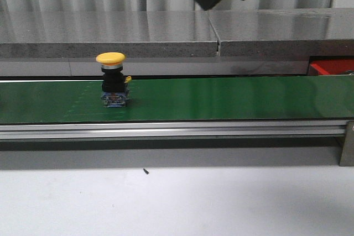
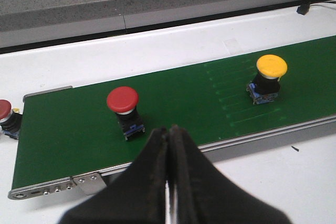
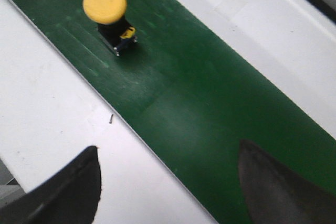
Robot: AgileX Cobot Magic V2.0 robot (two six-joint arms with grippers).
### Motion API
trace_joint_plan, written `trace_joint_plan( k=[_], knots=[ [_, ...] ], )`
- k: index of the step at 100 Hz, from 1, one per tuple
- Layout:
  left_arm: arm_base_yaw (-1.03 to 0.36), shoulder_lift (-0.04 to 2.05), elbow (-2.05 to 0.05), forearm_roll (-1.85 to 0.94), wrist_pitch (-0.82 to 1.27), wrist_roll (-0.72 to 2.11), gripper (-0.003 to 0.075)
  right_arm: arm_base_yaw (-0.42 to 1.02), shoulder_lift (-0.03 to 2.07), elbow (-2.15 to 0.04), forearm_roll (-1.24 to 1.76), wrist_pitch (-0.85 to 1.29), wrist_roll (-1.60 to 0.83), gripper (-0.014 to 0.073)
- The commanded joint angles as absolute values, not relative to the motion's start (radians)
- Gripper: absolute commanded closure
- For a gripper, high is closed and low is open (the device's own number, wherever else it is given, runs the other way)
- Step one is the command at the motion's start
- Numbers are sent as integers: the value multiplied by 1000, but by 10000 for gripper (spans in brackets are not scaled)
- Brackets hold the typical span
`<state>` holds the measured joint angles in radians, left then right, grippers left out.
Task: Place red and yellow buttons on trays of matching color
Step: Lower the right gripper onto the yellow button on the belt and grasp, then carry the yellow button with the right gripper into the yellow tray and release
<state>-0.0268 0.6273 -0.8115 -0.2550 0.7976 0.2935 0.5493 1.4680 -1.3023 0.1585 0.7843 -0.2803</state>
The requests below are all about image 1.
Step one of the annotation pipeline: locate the steel conveyor support bracket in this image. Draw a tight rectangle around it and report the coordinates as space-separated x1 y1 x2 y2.
339 121 354 167

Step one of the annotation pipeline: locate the yellow mushroom push button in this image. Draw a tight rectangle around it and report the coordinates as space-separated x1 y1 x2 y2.
96 52 132 108

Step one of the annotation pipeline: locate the grey stone counter slab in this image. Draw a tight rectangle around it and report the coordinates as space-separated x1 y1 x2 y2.
1 11 218 58

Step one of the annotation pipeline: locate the red plastic bin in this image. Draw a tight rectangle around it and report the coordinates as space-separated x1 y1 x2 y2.
309 59 353 76

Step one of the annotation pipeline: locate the aluminium conveyor frame rail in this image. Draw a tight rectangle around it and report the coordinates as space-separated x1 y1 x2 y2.
1 119 349 140

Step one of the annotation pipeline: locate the green conveyor belt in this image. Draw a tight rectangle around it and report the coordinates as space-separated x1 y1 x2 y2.
1 76 353 124

